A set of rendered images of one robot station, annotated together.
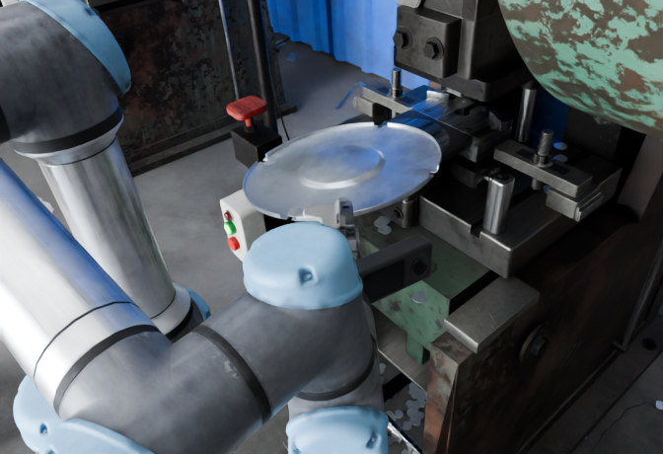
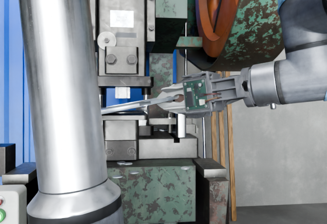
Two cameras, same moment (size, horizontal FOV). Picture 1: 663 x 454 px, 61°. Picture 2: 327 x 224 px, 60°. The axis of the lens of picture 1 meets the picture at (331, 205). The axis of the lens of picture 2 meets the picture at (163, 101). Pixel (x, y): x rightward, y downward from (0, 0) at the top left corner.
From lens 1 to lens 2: 0.72 m
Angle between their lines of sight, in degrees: 66
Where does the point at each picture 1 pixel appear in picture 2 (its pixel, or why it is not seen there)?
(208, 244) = not seen: outside the picture
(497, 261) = (191, 149)
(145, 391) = not seen: outside the picture
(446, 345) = (215, 179)
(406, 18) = (113, 49)
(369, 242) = (129, 167)
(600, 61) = not seen: outside the picture
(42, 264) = not seen: outside the picture
